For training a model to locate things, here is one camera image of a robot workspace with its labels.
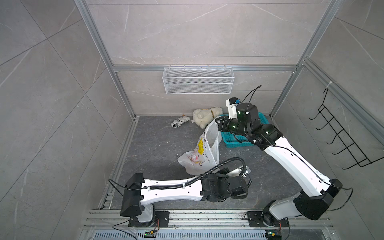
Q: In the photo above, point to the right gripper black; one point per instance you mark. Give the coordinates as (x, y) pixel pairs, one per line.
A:
(222, 126)

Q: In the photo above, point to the white printed plastic bag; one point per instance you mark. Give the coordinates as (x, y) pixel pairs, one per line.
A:
(206, 153)

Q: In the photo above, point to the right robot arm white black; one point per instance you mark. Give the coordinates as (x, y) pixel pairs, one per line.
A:
(318, 191)

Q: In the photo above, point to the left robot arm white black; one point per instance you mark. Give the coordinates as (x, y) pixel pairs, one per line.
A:
(140, 194)

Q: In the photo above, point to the teal plastic basket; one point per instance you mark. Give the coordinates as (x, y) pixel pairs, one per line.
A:
(252, 130)

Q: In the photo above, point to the white plush bear toy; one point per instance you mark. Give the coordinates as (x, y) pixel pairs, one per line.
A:
(202, 117)

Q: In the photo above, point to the small white toy car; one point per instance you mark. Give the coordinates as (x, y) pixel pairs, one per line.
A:
(180, 121)

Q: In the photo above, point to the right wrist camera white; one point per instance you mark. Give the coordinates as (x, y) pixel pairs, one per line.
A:
(232, 104)

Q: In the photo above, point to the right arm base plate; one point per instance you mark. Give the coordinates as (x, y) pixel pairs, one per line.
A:
(260, 219)

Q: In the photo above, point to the white wire mesh basket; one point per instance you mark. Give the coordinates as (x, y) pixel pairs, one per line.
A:
(191, 81)

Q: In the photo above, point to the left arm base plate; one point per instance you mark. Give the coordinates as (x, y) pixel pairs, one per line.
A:
(159, 219)

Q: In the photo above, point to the black wire hook rack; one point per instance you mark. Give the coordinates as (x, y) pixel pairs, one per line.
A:
(341, 135)

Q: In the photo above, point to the aluminium mounting rail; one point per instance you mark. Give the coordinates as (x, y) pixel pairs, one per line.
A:
(233, 219)

